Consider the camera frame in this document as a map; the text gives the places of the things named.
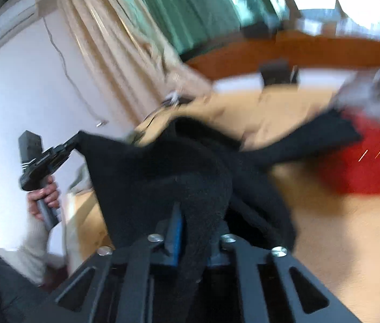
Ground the red garment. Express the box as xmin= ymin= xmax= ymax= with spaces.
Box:
xmin=314 ymin=108 xmax=380 ymax=196

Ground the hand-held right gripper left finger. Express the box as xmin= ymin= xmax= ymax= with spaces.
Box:
xmin=15 ymin=203 xmax=185 ymax=323

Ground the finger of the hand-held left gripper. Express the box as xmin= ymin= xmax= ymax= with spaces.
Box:
xmin=54 ymin=132 xmax=84 ymax=162

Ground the person's left forearm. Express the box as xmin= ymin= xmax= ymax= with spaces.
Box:
xmin=18 ymin=215 xmax=66 ymax=285

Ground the beige curtain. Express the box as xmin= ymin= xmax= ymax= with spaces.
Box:
xmin=55 ymin=0 xmax=214 ymax=132

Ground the black sweater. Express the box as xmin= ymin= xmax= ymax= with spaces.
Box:
xmin=76 ymin=109 xmax=363 ymax=286

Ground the black box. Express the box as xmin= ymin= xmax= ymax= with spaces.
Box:
xmin=260 ymin=59 xmax=300 ymax=86

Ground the green window curtain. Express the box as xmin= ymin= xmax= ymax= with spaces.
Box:
xmin=123 ymin=0 xmax=289 ymax=56

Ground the wooden headboard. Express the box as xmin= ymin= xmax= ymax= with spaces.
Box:
xmin=186 ymin=30 xmax=380 ymax=81

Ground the beige paw print blanket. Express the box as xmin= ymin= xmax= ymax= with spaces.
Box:
xmin=69 ymin=87 xmax=380 ymax=323

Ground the pale blue fleece cloth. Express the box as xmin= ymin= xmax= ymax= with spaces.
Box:
xmin=69 ymin=163 xmax=93 ymax=196

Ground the person's dark padded jacket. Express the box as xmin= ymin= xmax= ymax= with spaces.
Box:
xmin=0 ymin=232 xmax=54 ymax=323

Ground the person's left hand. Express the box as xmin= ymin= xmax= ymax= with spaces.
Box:
xmin=28 ymin=178 xmax=61 ymax=223

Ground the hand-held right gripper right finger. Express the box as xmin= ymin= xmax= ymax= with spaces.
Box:
xmin=207 ymin=234 xmax=362 ymax=323

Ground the thin wall cable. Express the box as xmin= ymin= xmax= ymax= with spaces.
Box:
xmin=44 ymin=17 xmax=108 ymax=128

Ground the grey garment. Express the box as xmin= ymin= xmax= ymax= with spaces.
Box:
xmin=334 ymin=64 xmax=380 ymax=123

